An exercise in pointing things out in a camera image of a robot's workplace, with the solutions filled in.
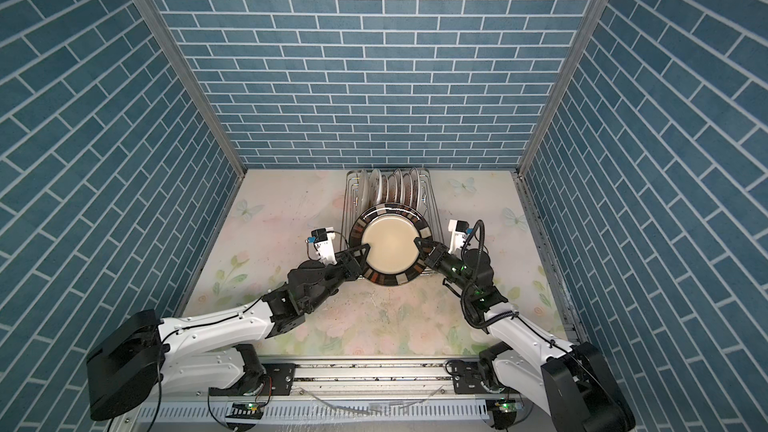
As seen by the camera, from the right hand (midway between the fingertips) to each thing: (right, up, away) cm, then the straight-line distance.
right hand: (412, 239), depth 77 cm
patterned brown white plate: (+2, +15, +18) cm, 23 cm away
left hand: (-11, -3, -2) cm, 11 cm away
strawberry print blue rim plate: (-11, +14, +21) cm, 28 cm away
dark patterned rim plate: (-6, +2, +2) cm, 7 cm away
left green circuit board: (-40, -41, -5) cm, 58 cm away
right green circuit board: (+23, -39, -7) cm, 46 cm away
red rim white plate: (-8, +13, +14) cm, 21 cm away
